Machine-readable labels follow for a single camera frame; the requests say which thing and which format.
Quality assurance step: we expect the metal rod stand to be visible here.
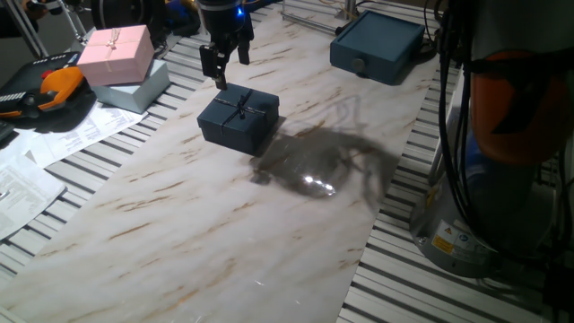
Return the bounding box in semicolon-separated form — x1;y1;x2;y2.
281;0;360;36

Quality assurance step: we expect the black round object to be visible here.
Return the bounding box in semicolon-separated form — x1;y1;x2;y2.
91;0;167;48

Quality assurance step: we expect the marble pattern table mat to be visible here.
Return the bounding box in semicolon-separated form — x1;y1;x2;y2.
0;3;443;323

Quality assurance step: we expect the pink gift box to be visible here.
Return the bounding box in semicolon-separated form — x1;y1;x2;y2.
76;24;155;87

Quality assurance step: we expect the blue bag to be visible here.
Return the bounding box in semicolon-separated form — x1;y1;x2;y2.
163;0;202;38

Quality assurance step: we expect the teal drawer box with knob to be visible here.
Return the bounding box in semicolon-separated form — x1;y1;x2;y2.
330;9;426;86

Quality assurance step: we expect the black orange teach pendant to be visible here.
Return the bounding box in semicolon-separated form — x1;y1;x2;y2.
0;51;90;122

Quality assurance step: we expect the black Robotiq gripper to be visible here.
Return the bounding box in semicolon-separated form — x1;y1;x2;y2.
196;0;255;92

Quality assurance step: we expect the dark blue ribboned box lid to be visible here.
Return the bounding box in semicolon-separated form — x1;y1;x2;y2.
196;83;281;157

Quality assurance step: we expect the light blue gift box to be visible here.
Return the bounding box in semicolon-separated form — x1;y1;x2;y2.
91;58;171;115

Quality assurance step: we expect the large printed paper sheet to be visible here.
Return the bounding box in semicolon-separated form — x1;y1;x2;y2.
26;100;149;170

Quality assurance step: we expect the small printed paper sheet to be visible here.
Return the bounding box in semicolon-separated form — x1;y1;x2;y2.
0;154;67;241

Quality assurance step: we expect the grey tripod leg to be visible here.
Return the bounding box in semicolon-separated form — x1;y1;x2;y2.
57;0;89;46
4;0;48;59

